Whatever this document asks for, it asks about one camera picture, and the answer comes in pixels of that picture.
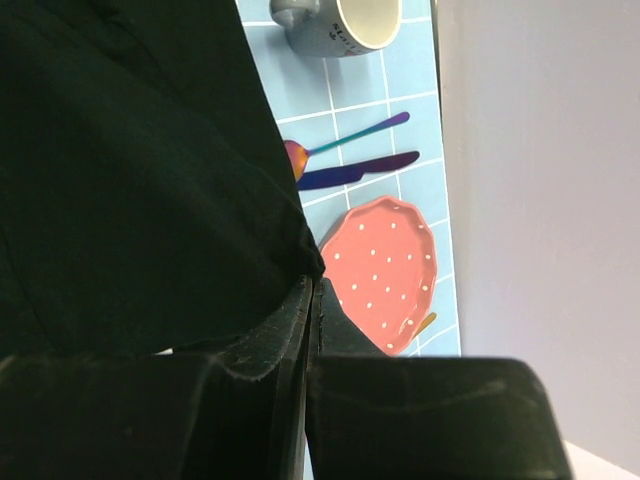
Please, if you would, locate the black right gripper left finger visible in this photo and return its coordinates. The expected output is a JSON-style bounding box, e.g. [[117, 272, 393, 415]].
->
[[1, 278, 313, 479]]

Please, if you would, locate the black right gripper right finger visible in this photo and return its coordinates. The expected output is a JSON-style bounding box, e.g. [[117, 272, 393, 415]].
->
[[306, 280, 573, 479]]

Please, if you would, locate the black t shirt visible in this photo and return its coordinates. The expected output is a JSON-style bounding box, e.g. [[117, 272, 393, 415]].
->
[[1, 1, 324, 355]]

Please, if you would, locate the pink dotted plate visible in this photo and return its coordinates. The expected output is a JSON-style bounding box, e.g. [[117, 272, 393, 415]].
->
[[321, 196, 438, 356]]

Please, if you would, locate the blue grid placemat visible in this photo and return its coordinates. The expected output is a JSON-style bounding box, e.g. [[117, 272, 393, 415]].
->
[[236, 0, 461, 356]]

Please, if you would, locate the grey white mug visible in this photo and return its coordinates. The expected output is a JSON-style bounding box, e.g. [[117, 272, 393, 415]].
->
[[269, 0, 403, 58]]

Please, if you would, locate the blue handled knife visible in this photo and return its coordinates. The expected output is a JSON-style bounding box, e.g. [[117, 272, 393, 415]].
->
[[297, 151, 420, 191]]

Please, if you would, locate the blue handled spoon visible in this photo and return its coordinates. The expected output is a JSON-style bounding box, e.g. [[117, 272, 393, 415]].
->
[[284, 111, 410, 181]]

